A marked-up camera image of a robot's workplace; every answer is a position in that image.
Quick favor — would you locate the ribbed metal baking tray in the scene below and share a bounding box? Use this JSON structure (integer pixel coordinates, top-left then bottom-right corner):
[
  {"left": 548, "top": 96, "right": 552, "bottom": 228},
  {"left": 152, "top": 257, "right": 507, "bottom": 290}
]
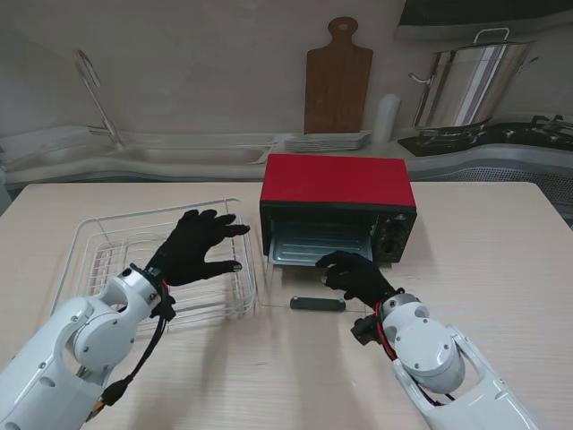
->
[{"left": 267, "top": 219, "right": 375, "bottom": 269}]

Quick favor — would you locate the tall steel stock pot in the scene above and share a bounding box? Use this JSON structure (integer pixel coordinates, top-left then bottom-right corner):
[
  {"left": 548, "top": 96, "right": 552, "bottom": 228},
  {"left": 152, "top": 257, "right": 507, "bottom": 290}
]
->
[{"left": 407, "top": 27, "right": 541, "bottom": 131}]

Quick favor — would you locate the stack of white plates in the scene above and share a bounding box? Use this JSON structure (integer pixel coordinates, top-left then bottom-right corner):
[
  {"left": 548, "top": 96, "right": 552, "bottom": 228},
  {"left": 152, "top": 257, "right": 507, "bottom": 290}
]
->
[{"left": 284, "top": 131, "right": 373, "bottom": 153}]

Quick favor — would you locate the red black toaster oven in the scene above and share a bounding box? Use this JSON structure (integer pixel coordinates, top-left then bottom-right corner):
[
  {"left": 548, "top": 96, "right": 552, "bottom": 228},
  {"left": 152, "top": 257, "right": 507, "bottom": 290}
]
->
[{"left": 259, "top": 155, "right": 420, "bottom": 270}]

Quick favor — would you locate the white wire dish rack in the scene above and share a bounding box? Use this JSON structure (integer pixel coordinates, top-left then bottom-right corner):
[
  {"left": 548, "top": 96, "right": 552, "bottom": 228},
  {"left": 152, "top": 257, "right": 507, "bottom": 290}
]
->
[{"left": 47, "top": 198, "right": 261, "bottom": 335}]

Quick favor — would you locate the red black left arm cable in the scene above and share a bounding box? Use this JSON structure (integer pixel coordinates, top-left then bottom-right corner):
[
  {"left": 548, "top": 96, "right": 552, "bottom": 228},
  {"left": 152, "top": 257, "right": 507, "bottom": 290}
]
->
[{"left": 87, "top": 281, "right": 176, "bottom": 420}]

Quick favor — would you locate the red black arm cable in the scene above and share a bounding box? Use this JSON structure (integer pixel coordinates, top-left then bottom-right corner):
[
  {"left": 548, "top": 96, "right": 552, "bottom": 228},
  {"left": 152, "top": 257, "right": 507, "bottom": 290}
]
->
[
  {"left": 87, "top": 281, "right": 176, "bottom": 420},
  {"left": 374, "top": 299, "right": 402, "bottom": 362}
]

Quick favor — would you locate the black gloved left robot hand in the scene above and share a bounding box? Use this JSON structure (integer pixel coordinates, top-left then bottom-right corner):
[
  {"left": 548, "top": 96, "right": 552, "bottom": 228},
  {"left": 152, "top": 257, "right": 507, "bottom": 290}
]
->
[{"left": 150, "top": 209, "right": 251, "bottom": 288}]

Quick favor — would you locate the steel kitchen sink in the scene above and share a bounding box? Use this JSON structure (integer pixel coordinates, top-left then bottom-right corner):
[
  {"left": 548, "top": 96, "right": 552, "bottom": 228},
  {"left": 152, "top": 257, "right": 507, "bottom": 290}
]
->
[{"left": 44, "top": 145, "right": 269, "bottom": 166}]

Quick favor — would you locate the brown wooden cutting board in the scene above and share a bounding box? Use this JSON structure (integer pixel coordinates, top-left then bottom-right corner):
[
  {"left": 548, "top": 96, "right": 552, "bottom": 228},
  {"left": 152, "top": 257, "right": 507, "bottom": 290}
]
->
[{"left": 304, "top": 16, "right": 375, "bottom": 135}]

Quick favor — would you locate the dark range hood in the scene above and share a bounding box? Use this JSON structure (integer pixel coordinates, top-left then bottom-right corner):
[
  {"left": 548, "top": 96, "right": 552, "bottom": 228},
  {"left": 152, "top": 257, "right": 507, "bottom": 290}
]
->
[{"left": 393, "top": 0, "right": 573, "bottom": 44}]

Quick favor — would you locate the black gas stove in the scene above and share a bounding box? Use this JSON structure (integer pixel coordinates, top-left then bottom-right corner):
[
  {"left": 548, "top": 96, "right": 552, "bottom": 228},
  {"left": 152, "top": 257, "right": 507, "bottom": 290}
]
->
[{"left": 397, "top": 114, "right": 573, "bottom": 158}]

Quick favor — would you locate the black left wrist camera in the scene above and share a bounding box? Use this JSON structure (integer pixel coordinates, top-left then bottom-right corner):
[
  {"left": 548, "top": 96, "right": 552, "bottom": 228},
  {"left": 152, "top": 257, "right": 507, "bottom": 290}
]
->
[{"left": 154, "top": 293, "right": 176, "bottom": 323}]

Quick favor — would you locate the white paper towel roll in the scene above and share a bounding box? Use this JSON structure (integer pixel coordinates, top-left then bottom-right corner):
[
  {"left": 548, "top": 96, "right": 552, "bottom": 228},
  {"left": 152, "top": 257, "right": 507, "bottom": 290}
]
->
[{"left": 373, "top": 93, "right": 401, "bottom": 144}]

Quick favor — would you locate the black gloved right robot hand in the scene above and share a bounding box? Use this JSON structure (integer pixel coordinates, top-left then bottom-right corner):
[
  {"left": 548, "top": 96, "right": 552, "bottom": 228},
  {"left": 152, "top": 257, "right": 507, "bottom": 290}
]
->
[{"left": 315, "top": 250, "right": 398, "bottom": 310}]

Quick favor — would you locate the chrome kitchen faucet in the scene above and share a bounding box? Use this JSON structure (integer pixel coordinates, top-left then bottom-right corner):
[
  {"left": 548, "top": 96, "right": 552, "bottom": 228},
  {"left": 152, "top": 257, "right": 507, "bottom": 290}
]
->
[{"left": 73, "top": 48, "right": 126, "bottom": 150}]

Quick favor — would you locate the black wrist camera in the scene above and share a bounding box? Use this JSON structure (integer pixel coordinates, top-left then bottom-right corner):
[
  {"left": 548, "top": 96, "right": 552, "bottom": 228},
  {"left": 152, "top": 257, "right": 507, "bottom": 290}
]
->
[
  {"left": 351, "top": 315, "right": 382, "bottom": 347},
  {"left": 154, "top": 293, "right": 176, "bottom": 323}
]

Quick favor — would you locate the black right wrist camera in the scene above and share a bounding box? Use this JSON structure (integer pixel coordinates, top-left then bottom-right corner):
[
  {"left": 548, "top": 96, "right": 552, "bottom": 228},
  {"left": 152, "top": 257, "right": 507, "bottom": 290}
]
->
[{"left": 351, "top": 315, "right": 382, "bottom": 347}]

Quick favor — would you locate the red black right arm cable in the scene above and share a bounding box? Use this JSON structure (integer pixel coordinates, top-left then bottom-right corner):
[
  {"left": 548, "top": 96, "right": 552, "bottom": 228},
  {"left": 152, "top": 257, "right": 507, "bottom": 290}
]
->
[{"left": 374, "top": 299, "right": 402, "bottom": 362}]

